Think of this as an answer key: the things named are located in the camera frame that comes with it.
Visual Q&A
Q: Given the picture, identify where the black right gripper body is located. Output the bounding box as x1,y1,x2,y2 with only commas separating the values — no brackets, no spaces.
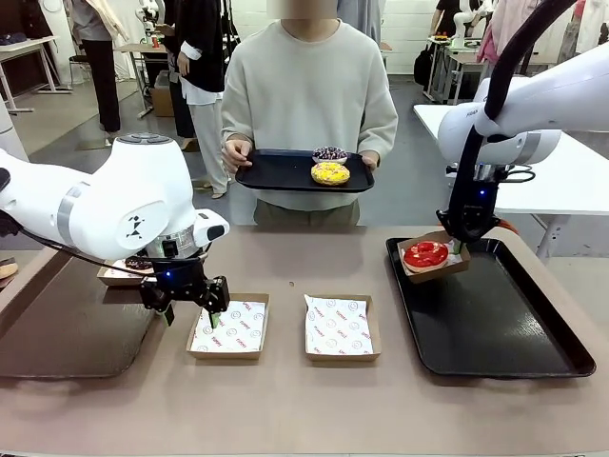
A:
467,178,500,235

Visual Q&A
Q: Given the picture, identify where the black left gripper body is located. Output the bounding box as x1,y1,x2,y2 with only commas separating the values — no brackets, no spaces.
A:
150,255,209,302

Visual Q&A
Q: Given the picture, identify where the brown cardboard food box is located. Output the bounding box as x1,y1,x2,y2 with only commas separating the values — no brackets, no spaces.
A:
303,292,382,363
186,292,271,361
96,256,158,288
397,231,472,285

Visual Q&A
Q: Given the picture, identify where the red glazed donut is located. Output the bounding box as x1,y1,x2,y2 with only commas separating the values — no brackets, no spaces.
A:
403,241,450,274

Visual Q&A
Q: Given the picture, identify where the black serving tray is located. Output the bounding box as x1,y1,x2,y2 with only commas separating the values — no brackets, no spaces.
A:
234,149,376,194

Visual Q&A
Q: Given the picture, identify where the yellow glazed sprinkle donut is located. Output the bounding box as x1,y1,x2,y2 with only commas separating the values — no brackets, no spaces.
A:
310,161,352,187

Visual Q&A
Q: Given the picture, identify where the purple glazed sprinkle donut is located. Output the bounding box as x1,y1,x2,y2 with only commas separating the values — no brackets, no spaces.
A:
311,146,349,166

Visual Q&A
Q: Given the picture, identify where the person's right hand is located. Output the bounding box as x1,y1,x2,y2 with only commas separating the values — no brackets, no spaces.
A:
222,141,254,173

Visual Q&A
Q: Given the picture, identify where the white side table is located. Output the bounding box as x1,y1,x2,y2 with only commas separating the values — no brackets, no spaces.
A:
412,103,609,261

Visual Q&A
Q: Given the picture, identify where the black backpack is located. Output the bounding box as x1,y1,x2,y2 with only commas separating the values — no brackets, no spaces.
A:
413,45,434,87

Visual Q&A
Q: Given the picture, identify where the bystander in pink top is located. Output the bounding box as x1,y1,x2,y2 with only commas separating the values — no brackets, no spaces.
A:
475,0,521,66

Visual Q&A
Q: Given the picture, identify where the brown cardboard carton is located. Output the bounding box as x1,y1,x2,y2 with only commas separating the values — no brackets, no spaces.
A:
150,70,175,118

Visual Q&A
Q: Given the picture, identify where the hanging grey patterned garment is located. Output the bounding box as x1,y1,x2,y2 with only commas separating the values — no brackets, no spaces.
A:
557,18,580,64

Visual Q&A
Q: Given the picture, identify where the bystander in black shorts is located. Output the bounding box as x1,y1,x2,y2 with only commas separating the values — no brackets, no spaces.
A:
430,0,459,39

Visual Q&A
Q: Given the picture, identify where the person in beige sweater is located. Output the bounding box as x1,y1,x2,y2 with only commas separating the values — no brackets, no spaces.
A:
221,0,399,227

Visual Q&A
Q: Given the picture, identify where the bystander in black trousers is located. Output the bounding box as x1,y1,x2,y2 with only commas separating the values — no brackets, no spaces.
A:
70,0,130,147

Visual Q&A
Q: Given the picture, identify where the bystander in black coat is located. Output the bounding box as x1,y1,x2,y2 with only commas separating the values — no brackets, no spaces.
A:
164,0,239,200

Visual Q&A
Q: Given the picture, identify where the bystander in grey clothes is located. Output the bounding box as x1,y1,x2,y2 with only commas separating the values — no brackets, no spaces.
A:
336,0,384,47

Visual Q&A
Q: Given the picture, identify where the background wooden top desk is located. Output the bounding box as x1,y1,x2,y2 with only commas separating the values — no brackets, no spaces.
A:
113,41,168,120

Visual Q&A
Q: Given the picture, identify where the background desk with shoes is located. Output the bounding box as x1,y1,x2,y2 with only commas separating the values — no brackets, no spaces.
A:
0,33,61,115

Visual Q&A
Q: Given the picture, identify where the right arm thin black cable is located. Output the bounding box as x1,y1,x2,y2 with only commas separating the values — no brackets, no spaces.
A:
498,163,537,185

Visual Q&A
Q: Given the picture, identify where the black handled plastic tray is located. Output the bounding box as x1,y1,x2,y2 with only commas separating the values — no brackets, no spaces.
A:
385,236,598,381

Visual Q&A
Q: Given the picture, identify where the brown handled plastic tray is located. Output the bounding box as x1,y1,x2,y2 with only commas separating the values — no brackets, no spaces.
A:
0,247,167,382

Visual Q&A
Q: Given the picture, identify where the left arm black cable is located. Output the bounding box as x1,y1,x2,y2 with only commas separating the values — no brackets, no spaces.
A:
0,166,208,281

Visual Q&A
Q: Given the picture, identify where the right arm thick black hose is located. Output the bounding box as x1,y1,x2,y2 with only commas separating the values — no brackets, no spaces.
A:
446,0,580,244

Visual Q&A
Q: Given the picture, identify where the background white frame workbench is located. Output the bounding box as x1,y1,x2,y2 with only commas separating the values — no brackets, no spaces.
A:
425,35,484,106

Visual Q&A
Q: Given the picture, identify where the white cylindrical pedestal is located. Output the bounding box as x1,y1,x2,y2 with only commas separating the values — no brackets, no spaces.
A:
0,94,30,164

